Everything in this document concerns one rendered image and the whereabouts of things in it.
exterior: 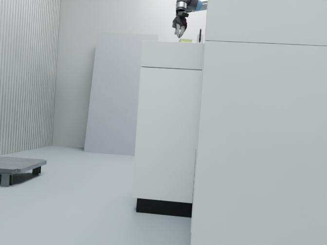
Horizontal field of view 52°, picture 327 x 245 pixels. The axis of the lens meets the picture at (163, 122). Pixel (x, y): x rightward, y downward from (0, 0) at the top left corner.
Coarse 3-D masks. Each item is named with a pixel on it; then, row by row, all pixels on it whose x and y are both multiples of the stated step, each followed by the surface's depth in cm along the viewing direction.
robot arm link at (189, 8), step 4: (192, 0) 228; (196, 0) 229; (188, 4) 228; (192, 4) 229; (196, 4) 230; (200, 4) 231; (188, 8) 234; (192, 8) 232; (196, 8) 232; (200, 8) 233
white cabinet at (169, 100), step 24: (144, 72) 186; (168, 72) 184; (192, 72) 183; (144, 96) 186; (168, 96) 184; (192, 96) 183; (144, 120) 186; (168, 120) 185; (192, 120) 183; (144, 144) 186; (168, 144) 185; (192, 144) 183; (144, 168) 186; (168, 168) 185; (192, 168) 184; (144, 192) 187; (168, 192) 185; (192, 192) 184
